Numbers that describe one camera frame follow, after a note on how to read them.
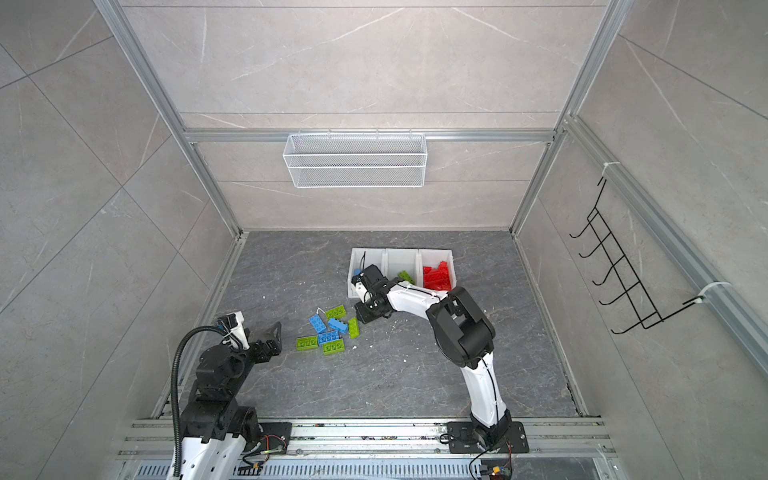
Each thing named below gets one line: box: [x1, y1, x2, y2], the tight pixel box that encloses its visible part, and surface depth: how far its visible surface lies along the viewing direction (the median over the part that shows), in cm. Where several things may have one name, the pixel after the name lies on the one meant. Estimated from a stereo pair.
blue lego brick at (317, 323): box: [308, 314, 327, 333], surface depth 95 cm
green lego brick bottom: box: [322, 339, 345, 356], surface depth 90 cm
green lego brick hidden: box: [347, 317, 360, 339], surface depth 94 cm
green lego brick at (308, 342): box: [296, 336, 319, 351], surface depth 90 cm
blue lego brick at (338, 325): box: [328, 318, 348, 335], surface depth 94 cm
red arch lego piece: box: [429, 261, 452, 291], surface depth 101 cm
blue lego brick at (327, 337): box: [318, 330, 339, 346], surface depth 92 cm
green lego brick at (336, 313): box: [325, 305, 347, 320], surface depth 97 cm
